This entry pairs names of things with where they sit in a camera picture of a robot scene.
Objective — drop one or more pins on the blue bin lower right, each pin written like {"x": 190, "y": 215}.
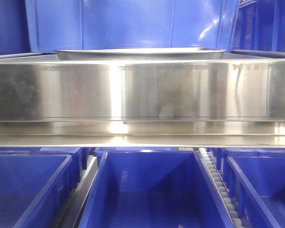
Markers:
{"x": 257, "y": 185}

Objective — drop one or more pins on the blue crate upper left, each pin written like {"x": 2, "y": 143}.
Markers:
{"x": 23, "y": 26}

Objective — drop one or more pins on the stainless steel shelf front rail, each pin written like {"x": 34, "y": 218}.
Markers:
{"x": 215, "y": 103}

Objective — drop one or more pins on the blue bin behind right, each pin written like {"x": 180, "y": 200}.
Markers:
{"x": 221, "y": 154}

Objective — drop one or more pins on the blue crate upper right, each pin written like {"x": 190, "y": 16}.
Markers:
{"x": 260, "y": 29}

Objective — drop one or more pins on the blue bin lower centre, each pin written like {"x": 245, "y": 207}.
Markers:
{"x": 153, "y": 190}

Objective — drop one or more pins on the silver metal tray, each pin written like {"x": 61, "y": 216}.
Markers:
{"x": 165, "y": 53}

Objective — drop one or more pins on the blue bin lower left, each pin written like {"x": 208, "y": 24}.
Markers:
{"x": 33, "y": 189}

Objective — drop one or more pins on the large blue crate upper centre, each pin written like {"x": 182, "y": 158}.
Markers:
{"x": 110, "y": 24}

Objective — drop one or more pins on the metal divider rail left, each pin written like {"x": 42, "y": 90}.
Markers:
{"x": 75, "y": 207}

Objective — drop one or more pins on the white roller track right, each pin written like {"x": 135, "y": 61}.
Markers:
{"x": 207, "y": 159}

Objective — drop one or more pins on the blue bin behind centre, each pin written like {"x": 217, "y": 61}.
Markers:
{"x": 99, "y": 151}

